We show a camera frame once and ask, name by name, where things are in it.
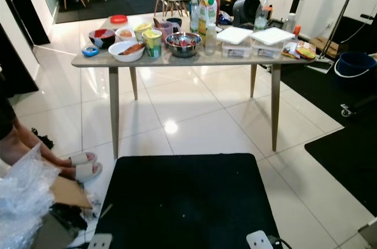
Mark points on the white round plate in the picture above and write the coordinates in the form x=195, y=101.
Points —
x=123, y=57

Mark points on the orange carrot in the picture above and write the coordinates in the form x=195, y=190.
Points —
x=132, y=49

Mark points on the clear bubble wrap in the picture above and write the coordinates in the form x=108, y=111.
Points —
x=29, y=202

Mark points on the white sandal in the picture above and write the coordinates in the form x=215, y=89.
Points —
x=88, y=171
x=85, y=159

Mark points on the blue digital timer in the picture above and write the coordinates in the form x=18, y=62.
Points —
x=90, y=51

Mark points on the open brown cardboard box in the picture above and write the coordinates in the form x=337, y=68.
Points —
x=70, y=193

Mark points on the wooden table grey legs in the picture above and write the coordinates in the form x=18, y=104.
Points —
x=113, y=113

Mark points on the red and black bowl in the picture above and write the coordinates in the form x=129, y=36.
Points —
x=101, y=37

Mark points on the white deep bowl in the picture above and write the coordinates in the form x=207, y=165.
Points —
x=125, y=35

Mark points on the red round lid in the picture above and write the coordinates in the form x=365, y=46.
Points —
x=119, y=19

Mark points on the noodle cup yellow lid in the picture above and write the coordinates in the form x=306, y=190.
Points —
x=152, y=44
x=142, y=30

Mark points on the purple measuring cup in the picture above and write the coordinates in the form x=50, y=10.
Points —
x=166, y=29

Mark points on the steel bowl of red candies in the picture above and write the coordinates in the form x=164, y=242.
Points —
x=183, y=44

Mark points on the dark blue cup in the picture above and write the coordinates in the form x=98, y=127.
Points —
x=174, y=22

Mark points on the black floor mat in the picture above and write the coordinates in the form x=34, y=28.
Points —
x=350, y=158
x=188, y=202

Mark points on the clear water bottle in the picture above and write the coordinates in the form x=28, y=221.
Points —
x=194, y=16

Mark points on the small clear bottle white cap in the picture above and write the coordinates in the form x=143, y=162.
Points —
x=211, y=40

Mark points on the yellow green juice carton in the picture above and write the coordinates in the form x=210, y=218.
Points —
x=207, y=16

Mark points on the clear container white lid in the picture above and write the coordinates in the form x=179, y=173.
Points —
x=235, y=36
x=272, y=37

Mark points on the black round fan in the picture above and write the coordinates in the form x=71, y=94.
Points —
x=246, y=9

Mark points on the clear plastic bottle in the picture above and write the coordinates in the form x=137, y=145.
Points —
x=290, y=23

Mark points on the colourful snack packets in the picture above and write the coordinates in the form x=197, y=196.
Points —
x=300, y=50

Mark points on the small bottle orange cap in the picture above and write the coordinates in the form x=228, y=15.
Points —
x=296, y=31

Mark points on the large black rug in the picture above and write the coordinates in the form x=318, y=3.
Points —
x=324, y=90

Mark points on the black wheeled stand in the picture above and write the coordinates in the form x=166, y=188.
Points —
x=345, y=109

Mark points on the blue bucket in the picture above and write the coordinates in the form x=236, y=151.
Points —
x=355, y=65

